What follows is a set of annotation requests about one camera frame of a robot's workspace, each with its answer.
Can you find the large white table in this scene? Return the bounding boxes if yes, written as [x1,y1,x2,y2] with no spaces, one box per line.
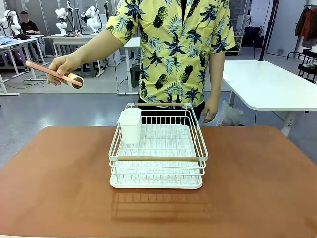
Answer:
[222,60,317,137]

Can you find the black clothes rack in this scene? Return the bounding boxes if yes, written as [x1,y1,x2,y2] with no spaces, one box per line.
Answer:
[287,4,317,60]

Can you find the person's right hand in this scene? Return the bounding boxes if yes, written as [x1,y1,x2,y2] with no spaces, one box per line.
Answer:
[46,55,75,86]

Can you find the white plastic utensil cup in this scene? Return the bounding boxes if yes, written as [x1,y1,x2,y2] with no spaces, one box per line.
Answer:
[117,110,143,145]

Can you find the white desk with cloth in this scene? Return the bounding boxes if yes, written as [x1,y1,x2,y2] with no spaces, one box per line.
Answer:
[0,35,46,96]

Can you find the person's right forearm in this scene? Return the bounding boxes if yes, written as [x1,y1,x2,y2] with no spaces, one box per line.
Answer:
[67,29,124,74]

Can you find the grey step stool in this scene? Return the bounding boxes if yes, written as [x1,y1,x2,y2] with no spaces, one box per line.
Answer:
[80,61,97,78]

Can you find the black trousers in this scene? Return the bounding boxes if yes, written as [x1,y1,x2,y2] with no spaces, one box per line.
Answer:
[138,96,206,122]

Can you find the blue cloth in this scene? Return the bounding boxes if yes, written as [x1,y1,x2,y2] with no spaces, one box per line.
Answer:
[0,35,18,46]

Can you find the white plastic bag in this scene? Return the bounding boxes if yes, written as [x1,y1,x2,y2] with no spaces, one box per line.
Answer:
[216,100,245,126]

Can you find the black utility cart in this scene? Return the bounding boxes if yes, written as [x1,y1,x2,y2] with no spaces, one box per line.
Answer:
[298,48,317,84]

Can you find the dark hanging jacket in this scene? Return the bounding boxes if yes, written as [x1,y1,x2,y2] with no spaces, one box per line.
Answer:
[294,6,317,42]

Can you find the white wire dish rack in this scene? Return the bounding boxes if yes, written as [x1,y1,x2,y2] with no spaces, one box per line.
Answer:
[108,102,209,184]

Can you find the narrow white desk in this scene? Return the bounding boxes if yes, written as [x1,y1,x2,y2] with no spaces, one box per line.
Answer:
[117,37,142,96]

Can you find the pink lint roller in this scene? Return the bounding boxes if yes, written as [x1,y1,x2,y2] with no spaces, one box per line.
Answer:
[25,60,84,90]

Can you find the white drain tray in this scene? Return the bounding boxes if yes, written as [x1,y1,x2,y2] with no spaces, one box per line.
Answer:
[109,173,204,190]

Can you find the black tripod stand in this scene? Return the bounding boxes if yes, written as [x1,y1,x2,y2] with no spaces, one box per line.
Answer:
[258,0,278,62]

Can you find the seated person in black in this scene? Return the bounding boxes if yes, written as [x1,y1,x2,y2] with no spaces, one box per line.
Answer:
[19,11,41,36]

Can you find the white background desk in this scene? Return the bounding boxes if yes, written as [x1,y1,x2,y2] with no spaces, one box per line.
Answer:
[43,34,106,75]

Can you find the person's left hand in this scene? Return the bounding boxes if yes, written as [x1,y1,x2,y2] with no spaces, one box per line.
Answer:
[202,96,219,124]

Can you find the shoe shelf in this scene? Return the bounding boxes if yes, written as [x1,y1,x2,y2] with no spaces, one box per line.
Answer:
[232,27,244,56]

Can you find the person in yellow pineapple shirt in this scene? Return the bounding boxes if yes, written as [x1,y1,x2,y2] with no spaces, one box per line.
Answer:
[105,0,236,104]

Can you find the black computer tower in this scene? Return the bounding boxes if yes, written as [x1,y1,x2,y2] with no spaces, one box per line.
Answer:
[130,57,141,88]

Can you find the black bag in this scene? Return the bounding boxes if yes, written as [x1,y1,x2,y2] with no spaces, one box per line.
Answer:
[243,25,264,48]

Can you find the person's left forearm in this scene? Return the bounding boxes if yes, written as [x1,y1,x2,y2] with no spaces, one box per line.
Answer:
[209,50,226,100]

